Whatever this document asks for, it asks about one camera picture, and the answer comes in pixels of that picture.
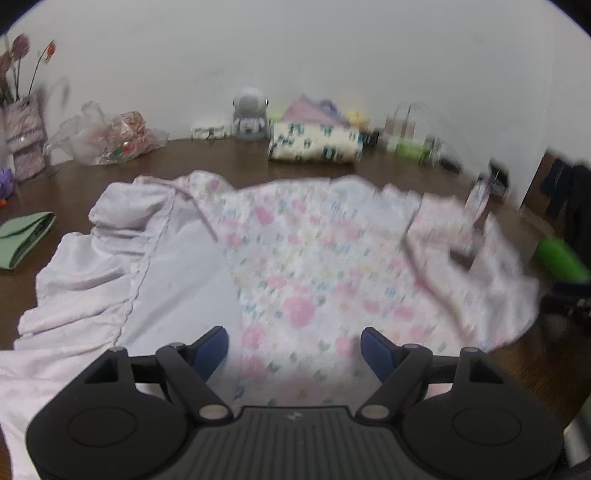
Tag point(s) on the dark blurred object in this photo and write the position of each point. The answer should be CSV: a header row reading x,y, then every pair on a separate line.
x,y
568,300

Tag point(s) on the purple toy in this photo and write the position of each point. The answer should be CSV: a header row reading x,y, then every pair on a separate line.
x,y
5,181

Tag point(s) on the green fabric pouch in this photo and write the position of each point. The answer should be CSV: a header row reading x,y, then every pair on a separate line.
x,y
23,237

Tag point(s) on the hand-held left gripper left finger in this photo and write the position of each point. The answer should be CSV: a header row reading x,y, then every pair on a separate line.
x,y
216,345

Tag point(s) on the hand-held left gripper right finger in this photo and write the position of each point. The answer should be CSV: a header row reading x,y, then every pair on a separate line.
x,y
375,347

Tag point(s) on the folded white green-print cloth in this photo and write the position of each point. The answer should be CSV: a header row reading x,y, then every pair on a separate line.
x,y
314,141

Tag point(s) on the small white patterned box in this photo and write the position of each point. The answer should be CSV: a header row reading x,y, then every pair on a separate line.
x,y
210,133

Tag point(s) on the grey astronaut figurine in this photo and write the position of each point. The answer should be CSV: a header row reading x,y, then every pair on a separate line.
x,y
249,115

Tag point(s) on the clear gift bag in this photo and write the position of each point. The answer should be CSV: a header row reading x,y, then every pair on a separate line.
x,y
408,124

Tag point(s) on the pink and purple cloth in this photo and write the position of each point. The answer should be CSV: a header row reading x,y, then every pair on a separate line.
x,y
314,110

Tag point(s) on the pink floral dress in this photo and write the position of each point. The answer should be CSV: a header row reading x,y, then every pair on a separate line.
x,y
300,267

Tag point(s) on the small yellow toy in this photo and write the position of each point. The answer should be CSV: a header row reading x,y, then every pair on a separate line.
x,y
356,117

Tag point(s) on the clear plastic bag of snacks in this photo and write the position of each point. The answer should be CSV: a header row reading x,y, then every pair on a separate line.
x,y
115,136

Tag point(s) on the dark hanging clothes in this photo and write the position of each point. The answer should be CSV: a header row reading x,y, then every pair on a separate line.
x,y
565,189

